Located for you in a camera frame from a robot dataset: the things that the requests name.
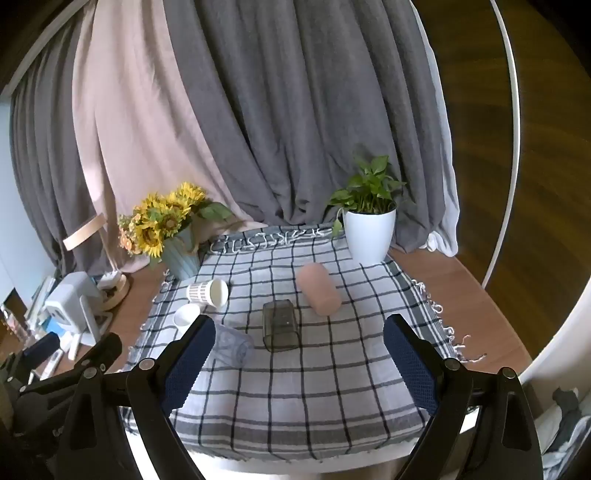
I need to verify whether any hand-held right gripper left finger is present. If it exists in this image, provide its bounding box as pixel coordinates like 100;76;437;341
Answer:
56;315;217;480

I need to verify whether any grey curtain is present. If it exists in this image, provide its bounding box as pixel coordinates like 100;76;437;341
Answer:
9;0;455;280

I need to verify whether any ribbed blue-green vase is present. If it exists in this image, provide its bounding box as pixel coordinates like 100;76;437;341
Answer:
161;225;203;281

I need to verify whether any yellow sunflower bouquet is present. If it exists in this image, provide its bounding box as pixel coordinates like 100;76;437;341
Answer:
117;182;234;259

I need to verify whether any pink curtain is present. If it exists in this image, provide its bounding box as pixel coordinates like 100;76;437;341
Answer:
71;0;269;274

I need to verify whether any white patterned cup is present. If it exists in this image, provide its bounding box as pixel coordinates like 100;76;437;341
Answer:
186;278;230;308

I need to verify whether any grey checked cloth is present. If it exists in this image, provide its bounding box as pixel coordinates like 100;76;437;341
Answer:
121;225;486;463

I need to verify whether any clear plastic cup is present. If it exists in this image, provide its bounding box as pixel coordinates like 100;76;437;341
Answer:
210;322;255;368

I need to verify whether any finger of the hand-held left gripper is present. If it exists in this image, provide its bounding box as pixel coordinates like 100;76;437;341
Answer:
18;332;123;398
0;333;62;376

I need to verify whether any white sheer curtain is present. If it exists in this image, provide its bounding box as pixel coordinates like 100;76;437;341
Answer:
412;0;461;258

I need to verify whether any green plant in white pot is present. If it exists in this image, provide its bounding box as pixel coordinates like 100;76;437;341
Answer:
325;154;410;265

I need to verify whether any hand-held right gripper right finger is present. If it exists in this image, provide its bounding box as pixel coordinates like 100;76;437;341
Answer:
383;314;544;480

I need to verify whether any grey crumpled cloth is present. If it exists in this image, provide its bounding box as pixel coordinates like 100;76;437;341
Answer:
541;386;591;468

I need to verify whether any round wooden holder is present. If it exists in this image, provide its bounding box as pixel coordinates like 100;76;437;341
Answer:
96;271;132;311

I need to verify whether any beige curtain tieback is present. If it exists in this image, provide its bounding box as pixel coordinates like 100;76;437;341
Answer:
63;214;108;251

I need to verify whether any white curved frame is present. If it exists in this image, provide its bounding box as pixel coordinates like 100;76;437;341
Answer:
481;0;519;289

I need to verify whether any small plain white cup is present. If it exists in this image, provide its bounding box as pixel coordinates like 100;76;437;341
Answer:
174;303;204;326

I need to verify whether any pink cup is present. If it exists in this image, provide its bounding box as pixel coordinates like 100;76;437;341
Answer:
295;263;343;317

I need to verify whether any white desktop appliance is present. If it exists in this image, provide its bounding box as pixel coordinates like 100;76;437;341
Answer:
43;271;112;361

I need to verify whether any dark transparent square cup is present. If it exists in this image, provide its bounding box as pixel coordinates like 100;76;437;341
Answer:
262;299;301;353

